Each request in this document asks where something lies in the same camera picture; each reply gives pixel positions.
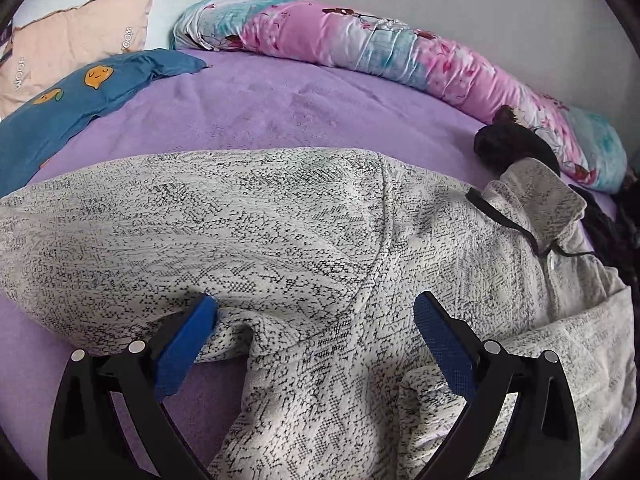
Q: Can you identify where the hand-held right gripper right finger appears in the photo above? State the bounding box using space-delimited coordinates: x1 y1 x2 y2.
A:
413 290 582 480

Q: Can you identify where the peach pillow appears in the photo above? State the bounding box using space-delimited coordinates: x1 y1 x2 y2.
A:
0 0 158 118

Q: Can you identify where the grey speckled hooded sweater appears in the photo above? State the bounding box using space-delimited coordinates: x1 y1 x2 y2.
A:
0 146 638 480

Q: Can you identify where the dark brown fluffy cloth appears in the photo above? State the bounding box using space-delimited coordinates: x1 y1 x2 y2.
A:
473 124 562 177

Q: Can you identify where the white pillow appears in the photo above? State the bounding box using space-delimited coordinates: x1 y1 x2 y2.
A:
146 0 221 52

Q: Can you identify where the blue pillow with orange print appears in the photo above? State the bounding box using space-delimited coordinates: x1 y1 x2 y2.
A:
0 49 208 196

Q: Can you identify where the purple bed sheet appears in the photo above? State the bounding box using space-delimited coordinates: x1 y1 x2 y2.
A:
0 47 621 480

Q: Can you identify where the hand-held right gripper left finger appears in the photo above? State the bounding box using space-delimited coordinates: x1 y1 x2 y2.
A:
47 293 219 480

